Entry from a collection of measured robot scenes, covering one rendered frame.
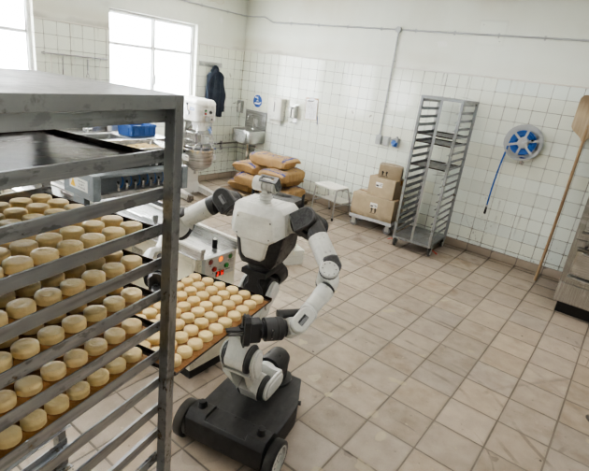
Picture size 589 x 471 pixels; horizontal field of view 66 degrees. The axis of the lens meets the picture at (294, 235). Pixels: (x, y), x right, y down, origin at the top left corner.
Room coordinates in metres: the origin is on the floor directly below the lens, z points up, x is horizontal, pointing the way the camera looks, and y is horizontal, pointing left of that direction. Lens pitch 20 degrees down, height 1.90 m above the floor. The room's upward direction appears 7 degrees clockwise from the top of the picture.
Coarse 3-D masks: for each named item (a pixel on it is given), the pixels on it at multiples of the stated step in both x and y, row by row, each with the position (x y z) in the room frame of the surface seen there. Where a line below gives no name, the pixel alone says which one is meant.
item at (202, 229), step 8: (144, 208) 3.08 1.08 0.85; (152, 208) 3.03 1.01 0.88; (160, 208) 2.98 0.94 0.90; (160, 216) 2.98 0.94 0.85; (200, 224) 2.76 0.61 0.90; (200, 232) 2.75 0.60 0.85; (208, 232) 2.71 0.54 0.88; (216, 232) 2.67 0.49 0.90; (224, 240) 2.63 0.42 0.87; (232, 240) 2.60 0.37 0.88
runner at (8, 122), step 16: (48, 112) 0.77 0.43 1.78; (64, 112) 0.80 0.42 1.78; (80, 112) 0.83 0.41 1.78; (96, 112) 0.86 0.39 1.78; (112, 112) 0.90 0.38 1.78; (128, 112) 0.93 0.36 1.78; (144, 112) 0.98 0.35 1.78; (160, 112) 1.02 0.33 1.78; (0, 128) 0.69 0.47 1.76; (16, 128) 0.72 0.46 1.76; (32, 128) 0.74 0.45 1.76; (48, 128) 0.77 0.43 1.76; (64, 128) 0.79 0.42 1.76
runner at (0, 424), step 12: (156, 324) 1.02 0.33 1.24; (132, 336) 0.95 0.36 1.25; (144, 336) 0.98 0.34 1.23; (120, 348) 0.91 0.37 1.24; (96, 360) 0.85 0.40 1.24; (108, 360) 0.88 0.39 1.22; (84, 372) 0.81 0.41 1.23; (60, 384) 0.76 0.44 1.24; (72, 384) 0.79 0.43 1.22; (36, 396) 0.71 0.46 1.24; (48, 396) 0.73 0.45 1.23; (24, 408) 0.69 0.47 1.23; (36, 408) 0.71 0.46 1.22; (0, 420) 0.64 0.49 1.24; (12, 420) 0.66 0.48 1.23; (0, 432) 0.64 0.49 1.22
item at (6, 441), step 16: (128, 352) 1.01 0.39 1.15; (112, 368) 0.94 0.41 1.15; (128, 368) 0.97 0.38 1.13; (80, 384) 0.87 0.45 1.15; (96, 384) 0.89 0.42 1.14; (64, 400) 0.81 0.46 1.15; (80, 400) 0.84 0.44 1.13; (32, 416) 0.76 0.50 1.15; (48, 416) 0.78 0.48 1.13; (16, 432) 0.71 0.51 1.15; (32, 432) 0.73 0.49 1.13; (0, 448) 0.68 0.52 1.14
